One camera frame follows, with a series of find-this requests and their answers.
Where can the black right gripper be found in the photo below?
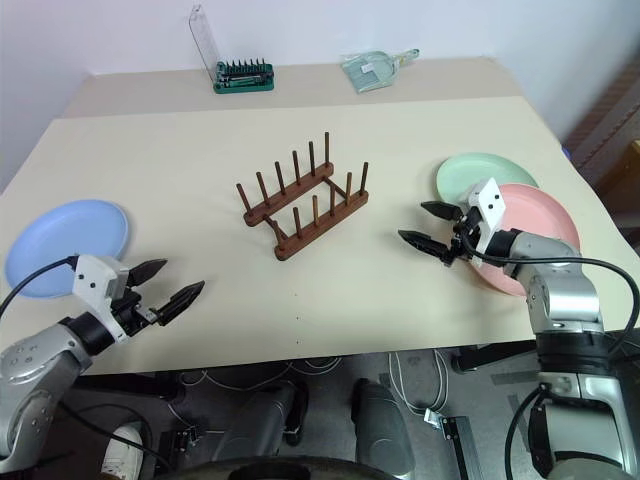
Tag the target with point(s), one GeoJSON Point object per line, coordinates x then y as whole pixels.
{"type": "Point", "coordinates": [466, 235]}

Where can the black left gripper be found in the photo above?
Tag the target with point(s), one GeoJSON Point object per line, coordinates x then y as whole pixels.
{"type": "Point", "coordinates": [131, 315]}

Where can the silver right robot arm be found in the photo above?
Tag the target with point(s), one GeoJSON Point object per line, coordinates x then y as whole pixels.
{"type": "Point", "coordinates": [565, 300]}

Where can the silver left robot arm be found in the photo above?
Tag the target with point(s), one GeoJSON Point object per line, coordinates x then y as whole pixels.
{"type": "Point", "coordinates": [35, 360]}

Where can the wooden dish rack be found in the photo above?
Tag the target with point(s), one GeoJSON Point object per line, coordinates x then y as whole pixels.
{"type": "Point", "coordinates": [320, 215]}

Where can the green plate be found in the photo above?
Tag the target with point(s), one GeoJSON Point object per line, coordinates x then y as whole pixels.
{"type": "Point", "coordinates": [465, 172]}

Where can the pink plate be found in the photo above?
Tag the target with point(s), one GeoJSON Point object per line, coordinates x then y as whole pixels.
{"type": "Point", "coordinates": [540, 215]}

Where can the blue plate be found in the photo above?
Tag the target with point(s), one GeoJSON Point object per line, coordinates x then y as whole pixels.
{"type": "Point", "coordinates": [60, 240]}

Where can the dark rounded leg shape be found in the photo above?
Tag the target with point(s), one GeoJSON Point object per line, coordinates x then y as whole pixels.
{"type": "Point", "coordinates": [270, 415]}
{"type": "Point", "coordinates": [380, 425]}

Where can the white shoe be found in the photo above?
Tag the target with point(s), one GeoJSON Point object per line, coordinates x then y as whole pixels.
{"type": "Point", "coordinates": [122, 447]}

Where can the teal dustpan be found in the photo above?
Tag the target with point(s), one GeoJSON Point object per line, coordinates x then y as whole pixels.
{"type": "Point", "coordinates": [370, 70]}

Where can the brown wooden furniture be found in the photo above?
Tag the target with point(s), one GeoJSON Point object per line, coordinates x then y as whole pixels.
{"type": "Point", "coordinates": [617, 130]}

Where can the green screwdriver bit set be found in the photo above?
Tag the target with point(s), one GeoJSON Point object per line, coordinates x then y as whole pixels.
{"type": "Point", "coordinates": [245, 82]}

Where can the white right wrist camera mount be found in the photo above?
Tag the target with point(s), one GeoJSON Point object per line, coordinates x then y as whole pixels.
{"type": "Point", "coordinates": [490, 202]}

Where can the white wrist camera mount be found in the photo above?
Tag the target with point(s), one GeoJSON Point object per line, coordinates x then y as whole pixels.
{"type": "Point", "coordinates": [490, 202]}
{"type": "Point", "coordinates": [92, 275]}

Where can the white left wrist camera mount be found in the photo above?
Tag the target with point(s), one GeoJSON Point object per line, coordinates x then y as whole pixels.
{"type": "Point", "coordinates": [92, 275]}

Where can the black table frame bar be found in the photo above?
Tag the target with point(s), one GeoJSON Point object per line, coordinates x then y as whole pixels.
{"type": "Point", "coordinates": [140, 385]}
{"type": "Point", "coordinates": [495, 357]}

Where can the black bar with metal bracket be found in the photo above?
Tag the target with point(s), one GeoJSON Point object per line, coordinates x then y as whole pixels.
{"type": "Point", "coordinates": [457, 440]}

